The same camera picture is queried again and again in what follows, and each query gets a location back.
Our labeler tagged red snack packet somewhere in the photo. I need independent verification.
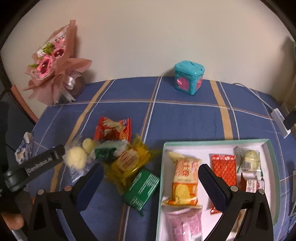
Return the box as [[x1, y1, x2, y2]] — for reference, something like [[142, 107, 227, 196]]
[[94, 116, 132, 142]]

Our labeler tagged blue white crumpled wrapper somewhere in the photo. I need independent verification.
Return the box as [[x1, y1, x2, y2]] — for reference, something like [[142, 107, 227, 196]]
[[15, 132, 34, 165]]

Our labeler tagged smartphone on stand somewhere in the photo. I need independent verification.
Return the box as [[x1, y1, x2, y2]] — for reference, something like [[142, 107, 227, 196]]
[[290, 171, 296, 216]]

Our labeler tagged red white milk biscuit packet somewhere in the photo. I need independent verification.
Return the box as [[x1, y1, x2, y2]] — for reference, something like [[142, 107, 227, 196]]
[[240, 172, 265, 193]]

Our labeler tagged clear bag of white balls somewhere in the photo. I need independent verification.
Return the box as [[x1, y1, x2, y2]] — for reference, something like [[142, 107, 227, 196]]
[[63, 134, 100, 183]]

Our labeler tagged green white small packet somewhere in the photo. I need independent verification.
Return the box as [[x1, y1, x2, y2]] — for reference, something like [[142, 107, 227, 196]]
[[90, 140, 131, 163]]

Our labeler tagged round cookie clear packet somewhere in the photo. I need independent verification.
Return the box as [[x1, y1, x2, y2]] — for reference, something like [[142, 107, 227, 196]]
[[235, 147, 263, 178]]

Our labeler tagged red patterned wafer packet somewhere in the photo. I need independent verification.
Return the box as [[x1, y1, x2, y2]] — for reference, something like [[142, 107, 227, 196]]
[[209, 153, 238, 215]]

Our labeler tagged pink snack packet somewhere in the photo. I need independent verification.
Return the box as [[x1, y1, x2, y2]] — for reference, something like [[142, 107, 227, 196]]
[[165, 208, 203, 241]]

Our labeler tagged teal-rimmed white tray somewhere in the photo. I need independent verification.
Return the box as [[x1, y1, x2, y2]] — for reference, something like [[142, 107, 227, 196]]
[[155, 139, 280, 240]]

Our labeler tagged yellow snack packet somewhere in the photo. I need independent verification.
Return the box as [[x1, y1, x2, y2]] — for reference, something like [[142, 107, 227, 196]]
[[105, 135, 161, 195]]

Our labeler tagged green snack packet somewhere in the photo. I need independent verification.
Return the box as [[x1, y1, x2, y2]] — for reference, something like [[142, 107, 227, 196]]
[[121, 168, 159, 216]]

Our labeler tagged yellow orange bread packet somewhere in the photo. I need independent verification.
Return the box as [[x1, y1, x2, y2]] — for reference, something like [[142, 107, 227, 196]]
[[162, 151, 203, 209]]

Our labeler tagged pink paper flower bouquet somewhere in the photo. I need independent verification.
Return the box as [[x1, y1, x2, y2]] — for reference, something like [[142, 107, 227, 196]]
[[23, 20, 92, 106]]

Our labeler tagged white power strip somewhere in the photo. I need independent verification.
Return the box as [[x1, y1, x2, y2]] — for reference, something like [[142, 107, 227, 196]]
[[271, 108, 291, 138]]

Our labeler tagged black power adapter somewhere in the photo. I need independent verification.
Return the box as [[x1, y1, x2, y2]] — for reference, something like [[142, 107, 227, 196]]
[[283, 110, 296, 130]]

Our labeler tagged blue plaid tablecloth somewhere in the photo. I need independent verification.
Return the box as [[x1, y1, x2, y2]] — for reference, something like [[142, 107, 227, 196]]
[[27, 77, 295, 240]]

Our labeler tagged teal box with pink hearts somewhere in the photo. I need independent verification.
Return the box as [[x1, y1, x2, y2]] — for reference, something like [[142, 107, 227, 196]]
[[174, 60, 205, 95]]

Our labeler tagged white cable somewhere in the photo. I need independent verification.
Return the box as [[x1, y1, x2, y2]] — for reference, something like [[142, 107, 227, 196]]
[[232, 82, 275, 110]]

